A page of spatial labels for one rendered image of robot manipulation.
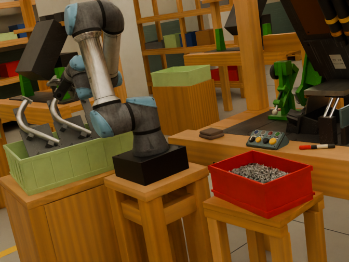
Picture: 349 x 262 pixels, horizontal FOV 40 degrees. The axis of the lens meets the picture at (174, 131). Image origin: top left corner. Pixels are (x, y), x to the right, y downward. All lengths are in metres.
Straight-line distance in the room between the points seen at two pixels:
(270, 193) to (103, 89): 0.76
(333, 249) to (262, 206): 1.49
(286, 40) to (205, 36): 5.42
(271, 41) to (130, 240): 1.29
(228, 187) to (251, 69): 1.09
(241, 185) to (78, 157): 0.92
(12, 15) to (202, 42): 3.33
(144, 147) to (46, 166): 0.53
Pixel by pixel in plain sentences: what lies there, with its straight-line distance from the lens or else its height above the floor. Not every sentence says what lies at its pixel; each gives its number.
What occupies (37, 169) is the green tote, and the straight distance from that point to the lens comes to 2.25.
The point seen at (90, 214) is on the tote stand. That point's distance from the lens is 2.32.
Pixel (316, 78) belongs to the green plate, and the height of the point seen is 1.13.
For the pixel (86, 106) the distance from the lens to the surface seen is 2.62.
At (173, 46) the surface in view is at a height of 0.87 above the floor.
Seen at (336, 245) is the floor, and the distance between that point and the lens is 3.09.
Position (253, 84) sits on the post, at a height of 1.02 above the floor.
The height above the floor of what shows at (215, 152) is 0.86.
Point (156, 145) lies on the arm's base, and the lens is 1.92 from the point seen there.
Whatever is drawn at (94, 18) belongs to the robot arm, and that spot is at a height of 1.50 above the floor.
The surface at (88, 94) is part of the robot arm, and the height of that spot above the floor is 1.18.
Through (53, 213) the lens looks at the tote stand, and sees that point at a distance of 2.25.
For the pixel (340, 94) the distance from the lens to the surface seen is 1.76.
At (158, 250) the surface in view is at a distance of 1.92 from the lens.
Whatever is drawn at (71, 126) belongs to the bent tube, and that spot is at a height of 1.00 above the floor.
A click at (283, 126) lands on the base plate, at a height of 0.90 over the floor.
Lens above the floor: 1.49
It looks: 14 degrees down
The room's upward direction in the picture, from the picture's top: 9 degrees counter-clockwise
